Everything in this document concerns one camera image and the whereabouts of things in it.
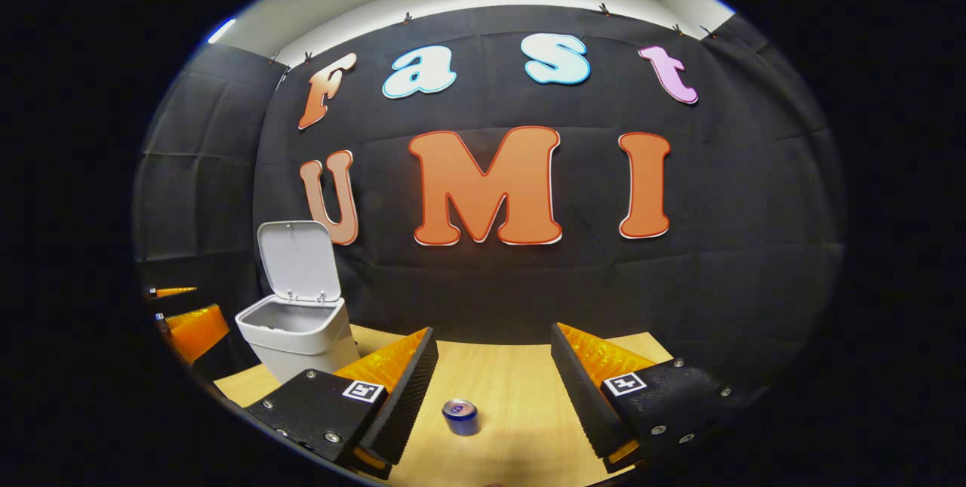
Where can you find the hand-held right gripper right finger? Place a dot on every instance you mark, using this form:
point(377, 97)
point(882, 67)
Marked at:
point(585, 396)

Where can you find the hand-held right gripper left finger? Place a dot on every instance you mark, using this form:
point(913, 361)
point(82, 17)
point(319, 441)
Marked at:
point(404, 404)

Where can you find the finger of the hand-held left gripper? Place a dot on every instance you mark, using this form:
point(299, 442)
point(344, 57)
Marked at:
point(173, 292)
point(196, 332)

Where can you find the blue pop can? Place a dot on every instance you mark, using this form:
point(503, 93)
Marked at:
point(460, 420)

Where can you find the white desktop garbage bin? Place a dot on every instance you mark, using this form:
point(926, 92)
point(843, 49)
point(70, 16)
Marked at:
point(298, 260)

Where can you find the wooden desktop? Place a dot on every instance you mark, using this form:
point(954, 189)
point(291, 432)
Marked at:
point(513, 396)

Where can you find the black backdrop cloth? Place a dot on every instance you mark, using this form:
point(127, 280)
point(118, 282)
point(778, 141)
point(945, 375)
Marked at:
point(739, 208)

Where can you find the row of black cloth clips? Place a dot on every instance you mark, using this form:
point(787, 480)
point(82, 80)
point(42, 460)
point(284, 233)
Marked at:
point(604, 10)

